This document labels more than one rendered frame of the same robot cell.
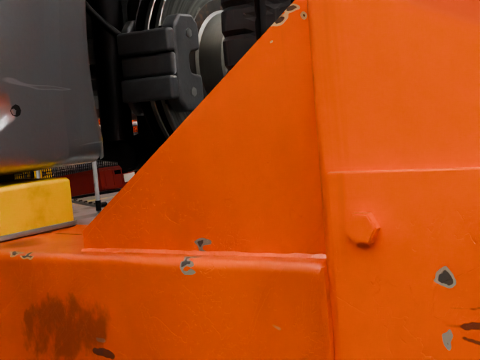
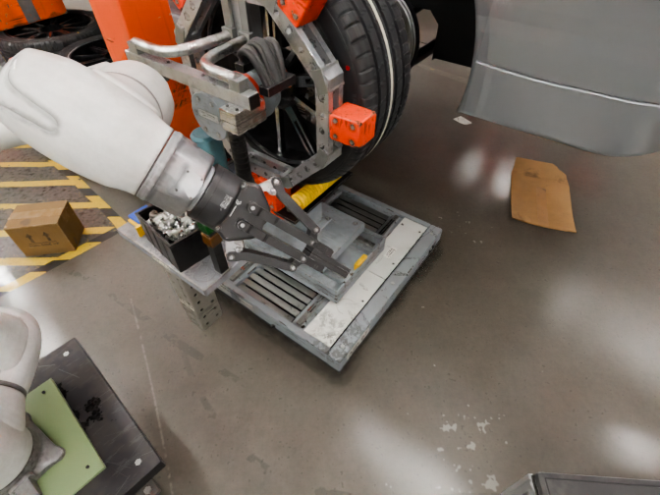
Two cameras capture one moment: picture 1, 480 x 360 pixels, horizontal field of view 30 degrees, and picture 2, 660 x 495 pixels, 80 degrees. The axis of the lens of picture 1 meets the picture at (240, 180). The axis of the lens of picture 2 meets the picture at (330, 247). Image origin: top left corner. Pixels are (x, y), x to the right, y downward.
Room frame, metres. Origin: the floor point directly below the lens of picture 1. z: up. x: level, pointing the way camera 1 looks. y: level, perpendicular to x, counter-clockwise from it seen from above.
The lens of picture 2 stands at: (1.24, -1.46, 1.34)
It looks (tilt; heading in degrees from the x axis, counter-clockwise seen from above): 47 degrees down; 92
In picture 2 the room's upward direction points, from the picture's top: straight up
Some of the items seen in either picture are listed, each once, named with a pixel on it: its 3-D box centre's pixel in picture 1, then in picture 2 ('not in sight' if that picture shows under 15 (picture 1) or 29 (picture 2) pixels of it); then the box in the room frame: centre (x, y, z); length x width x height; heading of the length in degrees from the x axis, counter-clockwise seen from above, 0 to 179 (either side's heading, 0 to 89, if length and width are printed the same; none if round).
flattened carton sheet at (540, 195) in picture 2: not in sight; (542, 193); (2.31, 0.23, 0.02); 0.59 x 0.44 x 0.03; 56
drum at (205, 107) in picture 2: not in sight; (238, 101); (0.96, -0.47, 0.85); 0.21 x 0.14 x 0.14; 56
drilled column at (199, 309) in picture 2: not in sight; (192, 284); (0.71, -0.59, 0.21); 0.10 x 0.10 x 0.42; 56
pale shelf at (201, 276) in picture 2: not in sight; (180, 245); (0.73, -0.61, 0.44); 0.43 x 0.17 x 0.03; 146
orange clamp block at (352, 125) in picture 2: not in sight; (352, 125); (1.26, -0.58, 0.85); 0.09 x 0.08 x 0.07; 146
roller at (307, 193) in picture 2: not in sight; (315, 187); (1.16, -0.39, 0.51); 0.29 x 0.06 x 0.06; 56
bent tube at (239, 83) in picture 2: not in sight; (239, 43); (1.01, -0.57, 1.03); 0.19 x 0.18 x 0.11; 56
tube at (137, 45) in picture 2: not in sight; (180, 25); (0.85, -0.45, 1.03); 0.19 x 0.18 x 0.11; 56
